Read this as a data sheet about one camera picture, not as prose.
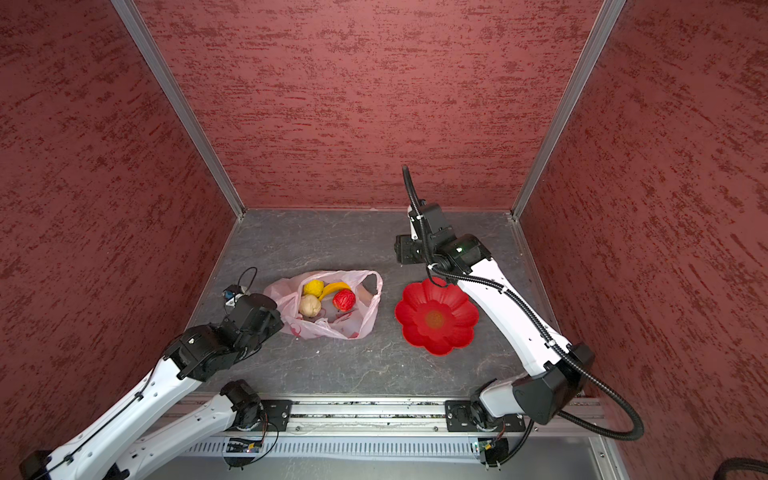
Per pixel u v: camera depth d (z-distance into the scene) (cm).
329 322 74
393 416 76
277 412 74
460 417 74
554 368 39
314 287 93
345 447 71
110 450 41
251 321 53
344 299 90
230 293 64
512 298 44
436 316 92
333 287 96
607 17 71
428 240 52
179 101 88
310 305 88
